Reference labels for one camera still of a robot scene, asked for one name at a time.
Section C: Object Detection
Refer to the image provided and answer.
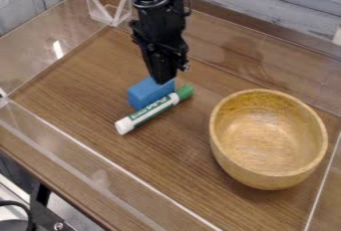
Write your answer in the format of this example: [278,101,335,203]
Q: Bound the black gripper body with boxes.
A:
[129,0,191,71]

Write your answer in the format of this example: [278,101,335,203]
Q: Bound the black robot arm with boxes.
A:
[129,0,191,85]

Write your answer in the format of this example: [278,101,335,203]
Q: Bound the blue block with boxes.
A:
[128,77,173,110]

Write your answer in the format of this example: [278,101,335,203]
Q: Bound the black table leg bracket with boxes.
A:
[29,183,76,231]

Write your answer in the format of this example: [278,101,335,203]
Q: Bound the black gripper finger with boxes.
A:
[156,54,176,84]
[143,50,160,83]

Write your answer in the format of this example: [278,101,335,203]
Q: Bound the green white marker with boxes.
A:
[115,85,193,135]

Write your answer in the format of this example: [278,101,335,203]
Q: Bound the brown wooden bowl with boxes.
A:
[208,89,327,190]

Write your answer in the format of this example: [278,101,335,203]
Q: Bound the black cable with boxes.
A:
[0,200,49,231]

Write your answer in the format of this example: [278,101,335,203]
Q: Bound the clear acrylic tray walls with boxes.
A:
[0,0,341,231]

